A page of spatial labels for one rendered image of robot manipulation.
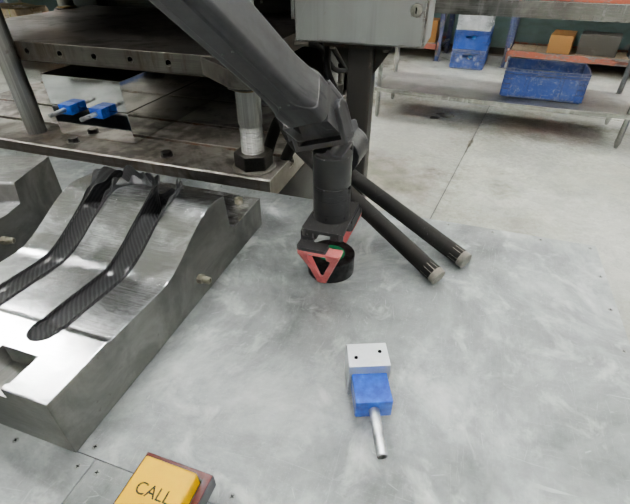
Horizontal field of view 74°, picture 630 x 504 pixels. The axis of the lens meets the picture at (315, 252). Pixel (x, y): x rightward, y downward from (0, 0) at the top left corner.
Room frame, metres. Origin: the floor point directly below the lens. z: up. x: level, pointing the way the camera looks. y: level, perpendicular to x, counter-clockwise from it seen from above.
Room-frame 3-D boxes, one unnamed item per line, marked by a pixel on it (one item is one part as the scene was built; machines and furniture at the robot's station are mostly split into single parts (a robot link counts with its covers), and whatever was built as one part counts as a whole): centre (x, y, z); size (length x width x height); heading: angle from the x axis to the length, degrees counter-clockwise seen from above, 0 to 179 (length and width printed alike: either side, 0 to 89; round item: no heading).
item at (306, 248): (0.54, -0.02, 0.86); 0.07 x 0.07 x 0.09; 71
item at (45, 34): (1.55, 0.58, 0.96); 1.29 x 0.83 x 0.18; 71
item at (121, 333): (0.52, 0.31, 0.87); 0.50 x 0.26 x 0.14; 161
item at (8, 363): (0.29, 0.34, 0.87); 0.05 x 0.05 x 0.04; 71
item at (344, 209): (0.57, -0.03, 0.93); 0.10 x 0.07 x 0.07; 161
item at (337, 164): (0.57, -0.03, 0.99); 0.07 x 0.06 x 0.07; 159
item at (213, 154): (1.55, 0.59, 0.76); 1.30 x 0.84 x 0.07; 71
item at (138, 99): (1.46, 0.57, 0.87); 0.50 x 0.27 x 0.17; 161
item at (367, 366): (0.29, -0.07, 0.83); 0.13 x 0.05 x 0.05; 3
